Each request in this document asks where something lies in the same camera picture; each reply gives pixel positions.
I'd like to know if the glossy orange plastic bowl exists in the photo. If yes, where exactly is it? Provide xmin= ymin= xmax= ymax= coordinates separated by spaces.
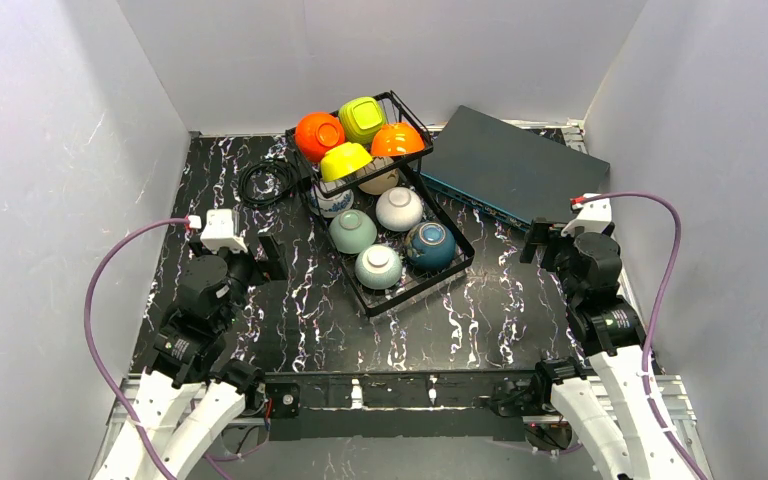
xmin=294 ymin=112 xmax=346 ymax=164

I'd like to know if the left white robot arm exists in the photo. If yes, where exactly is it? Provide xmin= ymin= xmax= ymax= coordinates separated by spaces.
xmin=89 ymin=235 xmax=288 ymax=479

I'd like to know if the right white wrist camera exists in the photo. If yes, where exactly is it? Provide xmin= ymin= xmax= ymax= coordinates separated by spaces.
xmin=561 ymin=193 xmax=613 ymax=238

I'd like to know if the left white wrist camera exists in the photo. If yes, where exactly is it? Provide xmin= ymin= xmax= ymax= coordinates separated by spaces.
xmin=200 ymin=209 xmax=249 ymax=253

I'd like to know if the dark blue glazed bowl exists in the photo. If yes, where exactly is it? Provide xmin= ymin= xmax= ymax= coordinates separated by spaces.
xmin=404 ymin=222 xmax=456 ymax=271

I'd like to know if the white ribbed ceramic bowl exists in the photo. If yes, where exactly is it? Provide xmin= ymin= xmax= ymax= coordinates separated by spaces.
xmin=375 ymin=187 xmax=424 ymax=232

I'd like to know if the blue white patterned bowl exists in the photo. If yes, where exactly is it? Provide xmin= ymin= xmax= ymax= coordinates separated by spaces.
xmin=308 ymin=180 xmax=355 ymax=219

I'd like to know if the orange bowl white inside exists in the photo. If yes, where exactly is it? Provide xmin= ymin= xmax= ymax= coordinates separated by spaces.
xmin=370 ymin=122 xmax=425 ymax=157

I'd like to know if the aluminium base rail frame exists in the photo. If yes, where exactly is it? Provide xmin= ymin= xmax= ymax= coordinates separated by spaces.
xmin=91 ymin=370 xmax=713 ymax=480

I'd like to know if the lime green square bowl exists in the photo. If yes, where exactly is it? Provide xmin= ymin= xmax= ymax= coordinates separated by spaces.
xmin=338 ymin=96 xmax=387 ymax=145

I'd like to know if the grey teal network switch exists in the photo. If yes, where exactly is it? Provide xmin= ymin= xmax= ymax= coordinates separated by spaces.
xmin=421 ymin=105 xmax=610 ymax=224

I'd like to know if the green lined ceramic bowl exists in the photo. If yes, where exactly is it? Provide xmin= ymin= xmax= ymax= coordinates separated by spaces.
xmin=355 ymin=244 xmax=402 ymax=290

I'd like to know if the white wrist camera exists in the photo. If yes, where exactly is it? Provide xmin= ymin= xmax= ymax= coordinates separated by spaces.
xmin=561 ymin=193 xmax=613 ymax=238
xmin=200 ymin=209 xmax=249 ymax=253

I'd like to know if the pale green ceramic bowl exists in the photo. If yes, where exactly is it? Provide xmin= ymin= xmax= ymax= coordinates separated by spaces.
xmin=329 ymin=209 xmax=378 ymax=255

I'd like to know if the coiled black cable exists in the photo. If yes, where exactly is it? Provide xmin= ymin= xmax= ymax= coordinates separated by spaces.
xmin=238 ymin=157 xmax=304 ymax=211

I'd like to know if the black wire dish rack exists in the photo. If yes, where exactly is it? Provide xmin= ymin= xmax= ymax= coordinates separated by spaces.
xmin=286 ymin=92 xmax=475 ymax=317

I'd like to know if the beige ceramic bowl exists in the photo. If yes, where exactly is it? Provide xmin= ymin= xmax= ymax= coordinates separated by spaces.
xmin=358 ymin=157 xmax=400 ymax=195

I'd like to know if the yellow plastic bowl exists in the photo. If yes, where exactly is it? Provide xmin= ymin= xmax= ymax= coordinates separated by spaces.
xmin=320 ymin=142 xmax=373 ymax=182

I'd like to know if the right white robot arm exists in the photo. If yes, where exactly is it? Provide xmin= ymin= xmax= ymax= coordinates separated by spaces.
xmin=521 ymin=219 xmax=699 ymax=479

